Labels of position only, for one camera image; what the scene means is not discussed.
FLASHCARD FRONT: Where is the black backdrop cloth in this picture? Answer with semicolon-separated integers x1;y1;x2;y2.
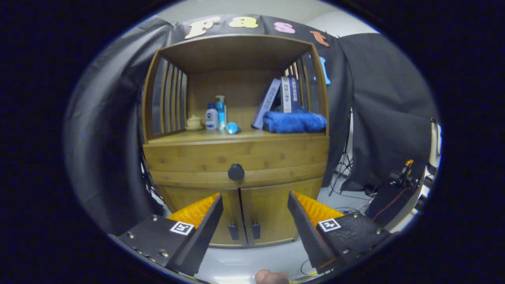
63;14;438;237

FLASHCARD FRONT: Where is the dark blue book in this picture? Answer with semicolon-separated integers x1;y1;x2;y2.
290;75;301;113

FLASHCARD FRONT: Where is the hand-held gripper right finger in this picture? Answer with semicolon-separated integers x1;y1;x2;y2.
287;191;391;275

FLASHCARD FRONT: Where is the white lotion bottle blue cap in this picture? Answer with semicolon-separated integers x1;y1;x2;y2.
205;103;219;131

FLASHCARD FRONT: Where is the wooden drawer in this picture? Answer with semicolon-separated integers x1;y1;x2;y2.
143;135;330;189

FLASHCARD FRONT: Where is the wooden cabinet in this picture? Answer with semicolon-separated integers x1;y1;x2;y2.
141;34;331;248

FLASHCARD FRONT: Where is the blue folded towel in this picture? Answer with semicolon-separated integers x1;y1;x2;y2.
262;108;327;134

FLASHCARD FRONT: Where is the black round drawer knob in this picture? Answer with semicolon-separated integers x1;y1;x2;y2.
228;163;245;181

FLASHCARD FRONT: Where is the black orange device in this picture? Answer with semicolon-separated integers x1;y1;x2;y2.
390;159;419;190

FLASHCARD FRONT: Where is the black light stand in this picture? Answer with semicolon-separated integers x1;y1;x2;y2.
329;110;354;196

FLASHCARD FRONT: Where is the white spine book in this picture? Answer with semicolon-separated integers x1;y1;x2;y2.
281;76;292;114

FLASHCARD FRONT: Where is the blue pump bottle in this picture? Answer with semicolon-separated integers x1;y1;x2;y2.
215;95;227;130

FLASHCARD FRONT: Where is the white panel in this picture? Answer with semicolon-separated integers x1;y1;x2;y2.
428;118;441;170

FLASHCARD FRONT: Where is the wooden cabinet door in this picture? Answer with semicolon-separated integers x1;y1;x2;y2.
240;177;324;246
157;185;248;248

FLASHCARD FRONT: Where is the dark equipment stand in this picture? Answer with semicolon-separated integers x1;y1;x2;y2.
365;183;419;227

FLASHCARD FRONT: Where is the wooden countertop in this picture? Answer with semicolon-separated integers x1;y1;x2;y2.
147;127;328;144

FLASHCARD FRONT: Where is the beige lidded cup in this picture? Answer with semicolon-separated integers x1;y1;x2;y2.
185;115;204;131

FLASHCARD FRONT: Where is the lavender book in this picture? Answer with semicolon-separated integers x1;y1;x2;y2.
251;78;282;130

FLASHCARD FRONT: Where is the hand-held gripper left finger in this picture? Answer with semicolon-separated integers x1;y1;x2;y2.
108;193;224;277

